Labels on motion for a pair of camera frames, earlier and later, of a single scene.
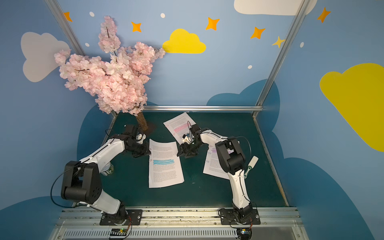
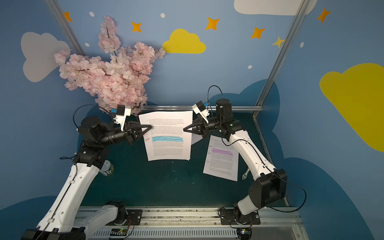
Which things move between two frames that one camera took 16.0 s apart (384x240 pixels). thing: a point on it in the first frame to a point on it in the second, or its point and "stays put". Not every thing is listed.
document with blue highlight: x=165 y=167 to x=167 y=139
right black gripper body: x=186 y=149 to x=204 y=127
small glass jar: x=109 y=172 stays put
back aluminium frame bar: x=204 y=108 stays put
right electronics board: x=244 y=233 stays put
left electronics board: x=118 y=232 stays put
